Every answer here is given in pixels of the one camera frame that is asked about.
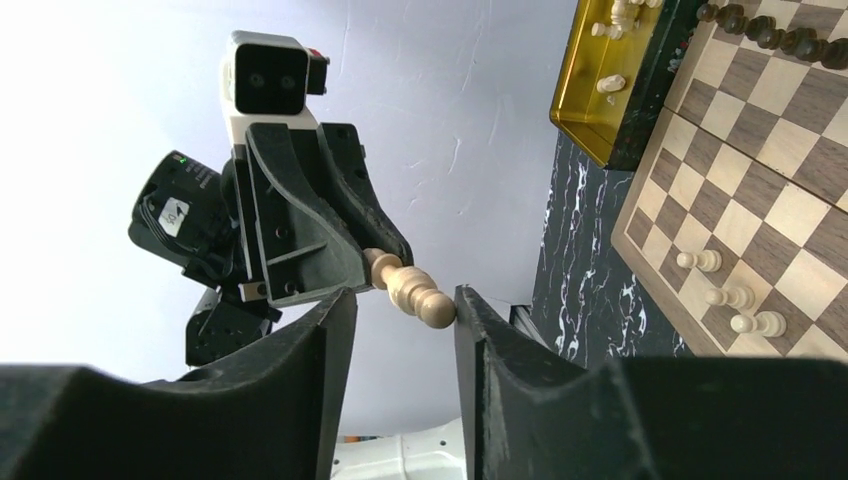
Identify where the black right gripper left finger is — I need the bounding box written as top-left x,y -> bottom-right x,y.
1,288 -> 357,479

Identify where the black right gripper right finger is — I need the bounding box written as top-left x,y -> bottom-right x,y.
455,285 -> 847,479

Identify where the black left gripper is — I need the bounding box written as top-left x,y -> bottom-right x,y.
128,123 -> 414,367

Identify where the wooden chess board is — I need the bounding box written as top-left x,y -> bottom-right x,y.
612,23 -> 847,361

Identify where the gold tin with white pieces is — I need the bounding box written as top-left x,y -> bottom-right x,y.
549,1 -> 701,171

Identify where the pile of white chess pieces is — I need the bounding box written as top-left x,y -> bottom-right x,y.
590,0 -> 664,94

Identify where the row of dark chess pieces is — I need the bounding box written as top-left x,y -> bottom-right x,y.
696,3 -> 847,70

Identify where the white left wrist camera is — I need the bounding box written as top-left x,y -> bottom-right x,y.
219,30 -> 330,146

